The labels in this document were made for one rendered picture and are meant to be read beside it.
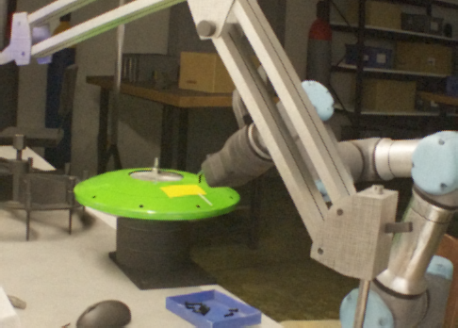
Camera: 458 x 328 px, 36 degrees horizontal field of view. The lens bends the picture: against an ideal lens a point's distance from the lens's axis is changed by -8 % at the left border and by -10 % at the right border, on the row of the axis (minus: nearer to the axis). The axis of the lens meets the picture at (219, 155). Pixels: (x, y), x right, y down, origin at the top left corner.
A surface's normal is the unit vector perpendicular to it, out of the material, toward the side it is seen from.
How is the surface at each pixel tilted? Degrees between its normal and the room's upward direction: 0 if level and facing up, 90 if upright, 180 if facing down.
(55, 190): 86
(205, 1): 90
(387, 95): 90
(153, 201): 24
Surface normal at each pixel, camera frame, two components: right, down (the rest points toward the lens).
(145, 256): -0.15, 0.16
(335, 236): -0.57, 0.11
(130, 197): -0.05, -0.85
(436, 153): -0.73, 0.08
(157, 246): 0.14, 0.18
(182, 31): 0.47, 0.18
